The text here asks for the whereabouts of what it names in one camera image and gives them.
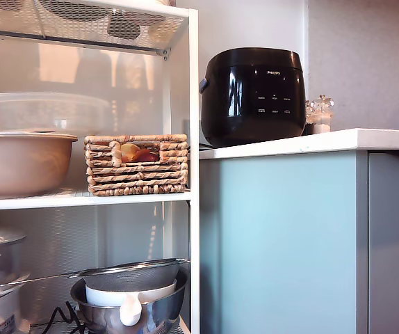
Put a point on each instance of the black Philips rice cooker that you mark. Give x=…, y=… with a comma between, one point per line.
x=241, y=104

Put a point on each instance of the glass salt grinder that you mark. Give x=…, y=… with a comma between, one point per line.
x=323, y=118

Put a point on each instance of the onions in basket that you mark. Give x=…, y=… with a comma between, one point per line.
x=138, y=153

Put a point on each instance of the metal mesh sieve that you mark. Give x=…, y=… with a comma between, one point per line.
x=130, y=277

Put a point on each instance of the blue-grey kitchen cabinet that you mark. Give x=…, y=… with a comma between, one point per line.
x=283, y=243

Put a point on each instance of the white bowl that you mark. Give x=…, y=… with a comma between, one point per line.
x=102, y=296

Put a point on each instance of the white metal shelf unit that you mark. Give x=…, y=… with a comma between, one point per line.
x=193, y=104

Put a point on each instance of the glass pepper grinder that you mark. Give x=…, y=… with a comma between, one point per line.
x=310, y=120

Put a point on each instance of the grey round dish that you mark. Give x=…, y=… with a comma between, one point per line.
x=78, y=9

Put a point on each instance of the stainless steel mixing bowl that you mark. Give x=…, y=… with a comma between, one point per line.
x=161, y=313

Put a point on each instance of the large beige bowl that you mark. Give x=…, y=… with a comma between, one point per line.
x=18, y=167

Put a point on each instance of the dark round cup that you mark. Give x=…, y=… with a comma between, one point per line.
x=123, y=27

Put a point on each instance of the woven wicker basket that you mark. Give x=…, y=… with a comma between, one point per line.
x=133, y=179

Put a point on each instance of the clear plastic microwave lid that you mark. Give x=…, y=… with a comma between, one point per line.
x=46, y=111

